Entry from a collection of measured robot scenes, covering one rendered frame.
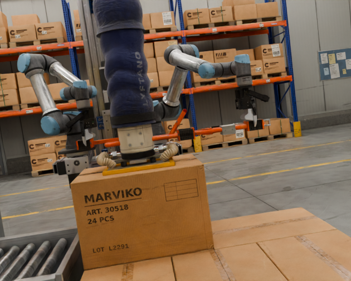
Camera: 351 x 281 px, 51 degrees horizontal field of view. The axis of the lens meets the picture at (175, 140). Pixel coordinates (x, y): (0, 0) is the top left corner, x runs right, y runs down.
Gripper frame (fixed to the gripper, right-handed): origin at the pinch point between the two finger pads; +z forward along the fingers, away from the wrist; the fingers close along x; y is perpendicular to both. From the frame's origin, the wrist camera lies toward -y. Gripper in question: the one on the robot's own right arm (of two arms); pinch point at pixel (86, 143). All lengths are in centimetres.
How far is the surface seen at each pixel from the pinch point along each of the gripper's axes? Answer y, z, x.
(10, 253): -48, 53, -10
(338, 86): 619, -6, 881
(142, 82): 37, -27, -34
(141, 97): 36, -20, -35
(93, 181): 9, 14, -48
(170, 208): 41, 31, -47
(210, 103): 215, -7, 842
